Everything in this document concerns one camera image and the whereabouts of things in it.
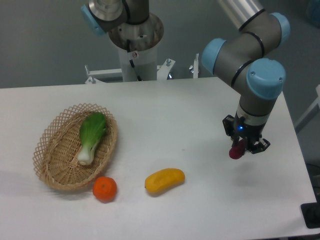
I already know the woven wicker basket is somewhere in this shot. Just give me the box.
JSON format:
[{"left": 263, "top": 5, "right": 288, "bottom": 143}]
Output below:
[{"left": 33, "top": 103, "right": 118, "bottom": 191}]

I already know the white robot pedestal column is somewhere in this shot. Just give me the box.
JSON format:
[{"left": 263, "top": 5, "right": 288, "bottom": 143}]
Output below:
[{"left": 117, "top": 47, "right": 158, "bottom": 82}]

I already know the white frame at right edge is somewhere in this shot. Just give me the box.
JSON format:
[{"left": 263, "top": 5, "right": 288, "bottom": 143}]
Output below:
[{"left": 294, "top": 85, "right": 320, "bottom": 134}]

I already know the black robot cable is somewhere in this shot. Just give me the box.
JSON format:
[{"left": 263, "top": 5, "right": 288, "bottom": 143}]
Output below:
[{"left": 126, "top": 39, "right": 143, "bottom": 82}]

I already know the white metal mounting frame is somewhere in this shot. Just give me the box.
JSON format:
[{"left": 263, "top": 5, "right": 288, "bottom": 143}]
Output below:
[{"left": 85, "top": 53, "right": 200, "bottom": 84}]

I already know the orange tangerine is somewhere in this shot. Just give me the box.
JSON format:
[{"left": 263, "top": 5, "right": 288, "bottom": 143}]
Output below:
[{"left": 92, "top": 176, "right": 118, "bottom": 202}]

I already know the green bok choy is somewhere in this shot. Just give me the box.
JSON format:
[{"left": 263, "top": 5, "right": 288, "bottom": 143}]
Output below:
[{"left": 77, "top": 112, "right": 107, "bottom": 166}]

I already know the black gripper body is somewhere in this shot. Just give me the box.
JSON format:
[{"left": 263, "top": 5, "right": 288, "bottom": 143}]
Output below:
[{"left": 222, "top": 109, "right": 267, "bottom": 148}]

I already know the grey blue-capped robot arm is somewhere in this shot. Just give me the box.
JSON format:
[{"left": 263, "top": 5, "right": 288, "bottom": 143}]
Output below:
[{"left": 81, "top": 0, "right": 291, "bottom": 154}]

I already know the purple sweet potato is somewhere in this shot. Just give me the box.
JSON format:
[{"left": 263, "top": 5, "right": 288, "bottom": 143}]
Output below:
[{"left": 229, "top": 139, "right": 245, "bottom": 160}]

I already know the yellow mango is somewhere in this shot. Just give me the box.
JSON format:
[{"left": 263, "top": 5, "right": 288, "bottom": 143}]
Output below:
[{"left": 144, "top": 168, "right": 185, "bottom": 194}]

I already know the black device at table edge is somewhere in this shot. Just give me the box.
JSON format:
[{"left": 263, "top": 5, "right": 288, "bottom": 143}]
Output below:
[{"left": 300, "top": 202, "right": 320, "bottom": 229}]

